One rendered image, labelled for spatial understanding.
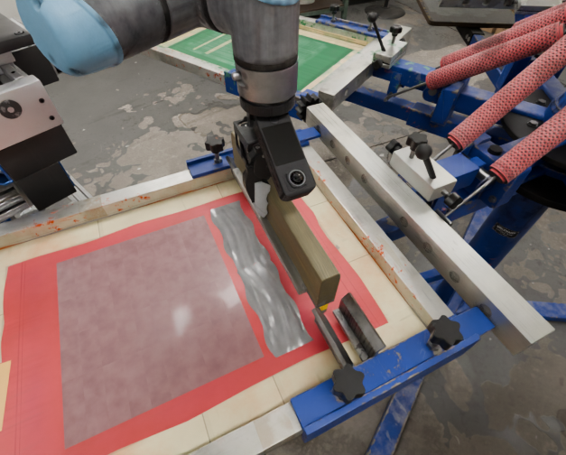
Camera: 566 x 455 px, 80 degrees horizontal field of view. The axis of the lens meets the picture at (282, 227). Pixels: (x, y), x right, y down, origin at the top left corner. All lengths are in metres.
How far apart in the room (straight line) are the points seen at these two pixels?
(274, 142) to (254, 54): 0.10
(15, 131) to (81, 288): 0.31
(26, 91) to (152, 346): 0.50
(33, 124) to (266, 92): 0.52
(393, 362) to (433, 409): 1.10
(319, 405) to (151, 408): 0.25
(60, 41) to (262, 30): 0.18
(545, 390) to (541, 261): 0.71
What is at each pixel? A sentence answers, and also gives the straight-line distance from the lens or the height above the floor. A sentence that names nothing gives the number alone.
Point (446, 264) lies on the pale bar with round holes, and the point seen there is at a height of 1.02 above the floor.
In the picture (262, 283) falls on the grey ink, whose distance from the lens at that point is 0.63.
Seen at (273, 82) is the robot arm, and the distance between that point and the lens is 0.41.
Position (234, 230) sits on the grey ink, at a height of 0.96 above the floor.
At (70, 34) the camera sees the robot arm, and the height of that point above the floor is 1.40.
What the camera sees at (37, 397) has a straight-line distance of 0.68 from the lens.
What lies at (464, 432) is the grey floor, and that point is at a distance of 1.68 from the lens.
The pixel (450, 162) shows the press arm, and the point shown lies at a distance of 0.82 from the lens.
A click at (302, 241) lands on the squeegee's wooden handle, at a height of 1.14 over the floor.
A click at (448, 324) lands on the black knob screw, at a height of 1.06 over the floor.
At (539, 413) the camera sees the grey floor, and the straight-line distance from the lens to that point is 1.85.
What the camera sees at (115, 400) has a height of 0.95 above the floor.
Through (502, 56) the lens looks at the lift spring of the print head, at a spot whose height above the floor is 1.15.
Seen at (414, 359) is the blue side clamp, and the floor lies 1.00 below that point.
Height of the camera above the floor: 1.51
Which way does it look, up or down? 50 degrees down
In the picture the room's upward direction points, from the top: straight up
